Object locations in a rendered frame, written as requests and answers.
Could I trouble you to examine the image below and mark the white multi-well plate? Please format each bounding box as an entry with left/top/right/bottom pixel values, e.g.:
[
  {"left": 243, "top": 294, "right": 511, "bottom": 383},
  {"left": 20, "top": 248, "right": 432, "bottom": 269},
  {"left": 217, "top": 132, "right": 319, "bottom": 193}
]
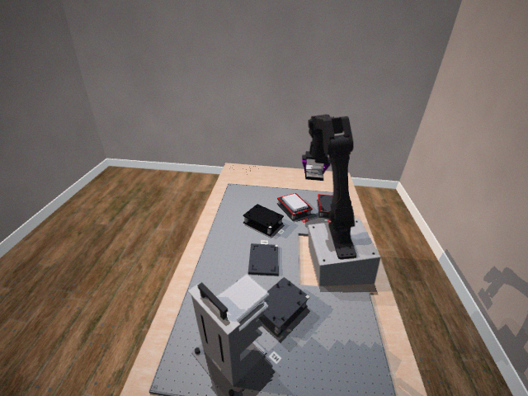
[{"left": 216, "top": 274, "right": 269, "bottom": 321}]

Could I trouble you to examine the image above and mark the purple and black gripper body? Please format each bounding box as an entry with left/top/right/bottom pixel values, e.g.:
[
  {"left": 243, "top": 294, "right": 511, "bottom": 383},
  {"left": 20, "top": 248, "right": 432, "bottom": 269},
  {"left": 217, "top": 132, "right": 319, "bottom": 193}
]
[{"left": 302, "top": 144, "right": 331, "bottom": 164}]

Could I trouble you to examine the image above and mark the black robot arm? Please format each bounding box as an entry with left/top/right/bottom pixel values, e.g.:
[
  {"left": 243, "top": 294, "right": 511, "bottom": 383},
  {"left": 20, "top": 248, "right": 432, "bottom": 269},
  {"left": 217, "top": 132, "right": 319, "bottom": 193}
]
[{"left": 309, "top": 115, "right": 356, "bottom": 259}]

